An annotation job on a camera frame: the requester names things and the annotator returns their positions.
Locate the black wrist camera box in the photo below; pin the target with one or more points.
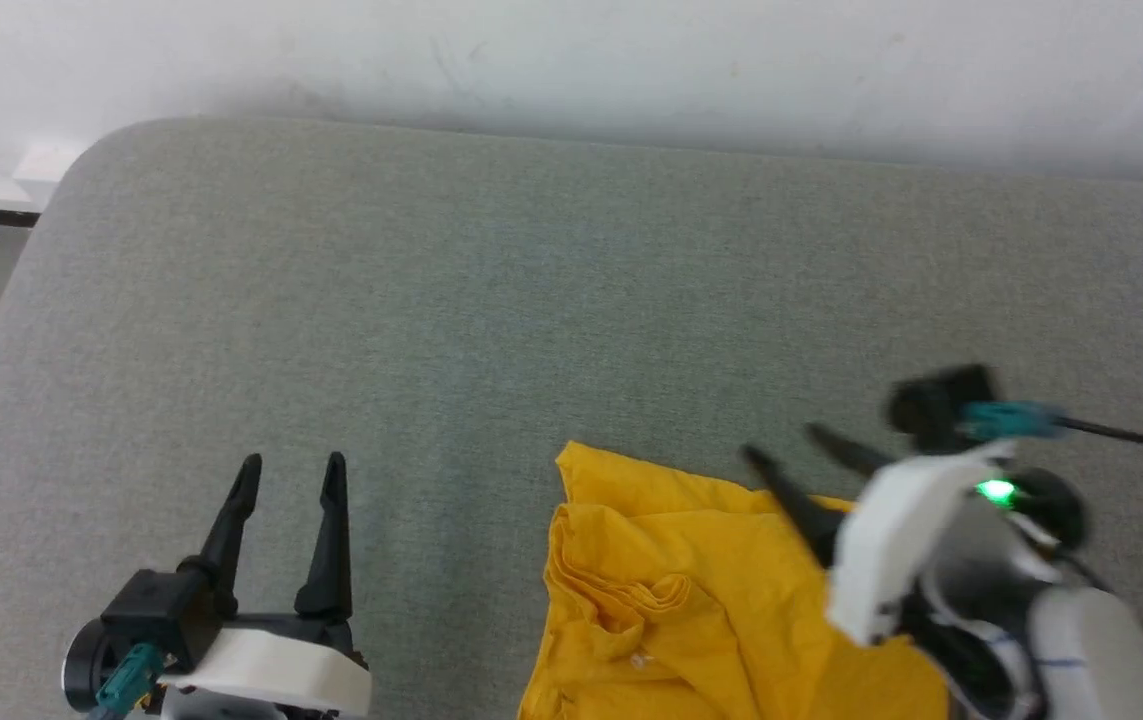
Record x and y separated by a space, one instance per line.
936 400
151 605

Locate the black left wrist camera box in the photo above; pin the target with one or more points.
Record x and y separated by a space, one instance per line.
151 605

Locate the yellow t-shirt with print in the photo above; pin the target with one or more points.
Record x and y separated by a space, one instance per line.
711 600

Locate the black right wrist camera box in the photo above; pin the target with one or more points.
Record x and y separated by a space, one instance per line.
936 400

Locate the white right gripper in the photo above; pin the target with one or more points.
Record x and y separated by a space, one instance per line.
891 540

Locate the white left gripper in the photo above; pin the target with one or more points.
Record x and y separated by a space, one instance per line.
271 670

